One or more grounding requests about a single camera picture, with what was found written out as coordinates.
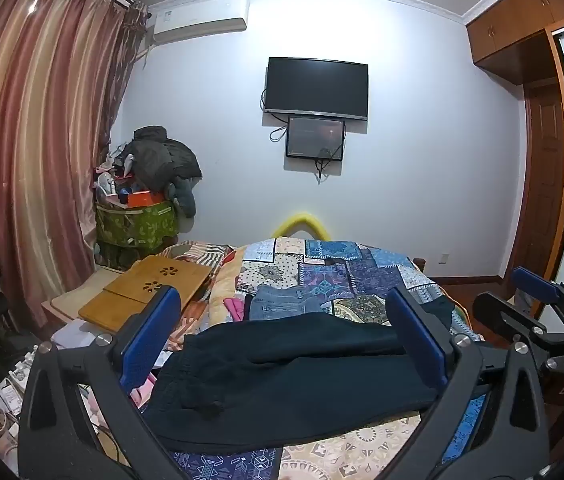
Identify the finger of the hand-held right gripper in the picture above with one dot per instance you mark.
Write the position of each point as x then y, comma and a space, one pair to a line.
504, 315
534, 284

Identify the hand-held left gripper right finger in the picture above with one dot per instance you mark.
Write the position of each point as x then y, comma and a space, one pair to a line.
419, 340

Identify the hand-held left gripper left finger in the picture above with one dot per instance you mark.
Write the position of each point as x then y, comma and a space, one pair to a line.
149, 335

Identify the dark navy pants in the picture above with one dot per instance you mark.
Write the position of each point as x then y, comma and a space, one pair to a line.
287, 370

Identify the wooden lap desk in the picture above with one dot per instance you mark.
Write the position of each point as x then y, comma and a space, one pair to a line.
132, 285

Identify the beige side table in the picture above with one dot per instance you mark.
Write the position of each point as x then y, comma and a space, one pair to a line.
69, 300

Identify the pink cloth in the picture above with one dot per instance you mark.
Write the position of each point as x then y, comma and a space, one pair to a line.
234, 307

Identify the patchwork quilt bed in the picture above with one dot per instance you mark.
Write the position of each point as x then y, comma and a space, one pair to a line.
361, 270

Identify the striped patterned blanket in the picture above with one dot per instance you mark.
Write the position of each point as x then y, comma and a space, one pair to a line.
202, 255

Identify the green storage bag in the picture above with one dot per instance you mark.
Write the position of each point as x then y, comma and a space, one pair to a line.
147, 225

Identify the brown wooden door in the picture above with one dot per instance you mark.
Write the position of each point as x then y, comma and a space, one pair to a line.
546, 170

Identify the orange box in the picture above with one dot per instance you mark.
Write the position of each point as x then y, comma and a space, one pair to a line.
144, 199

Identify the blue denim jeans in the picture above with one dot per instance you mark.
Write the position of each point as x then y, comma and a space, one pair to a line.
282, 302

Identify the grey hanging cloth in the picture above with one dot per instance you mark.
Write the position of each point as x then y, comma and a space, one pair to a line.
184, 197

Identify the yellow foam tube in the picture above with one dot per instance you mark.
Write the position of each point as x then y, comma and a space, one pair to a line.
299, 220

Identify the pile of dark jackets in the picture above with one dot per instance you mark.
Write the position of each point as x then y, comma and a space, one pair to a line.
162, 155

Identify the small black monitor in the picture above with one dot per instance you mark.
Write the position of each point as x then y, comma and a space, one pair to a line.
314, 136

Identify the striped pink curtain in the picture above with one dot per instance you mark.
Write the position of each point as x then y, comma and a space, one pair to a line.
37, 135

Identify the wooden overhead cabinet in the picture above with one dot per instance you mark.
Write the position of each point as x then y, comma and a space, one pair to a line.
511, 25

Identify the white air conditioner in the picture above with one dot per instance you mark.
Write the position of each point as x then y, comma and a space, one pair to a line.
202, 17

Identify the white wall socket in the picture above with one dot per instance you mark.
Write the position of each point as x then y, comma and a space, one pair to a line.
442, 259

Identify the black wall television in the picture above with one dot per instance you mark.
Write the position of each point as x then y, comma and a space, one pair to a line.
317, 85

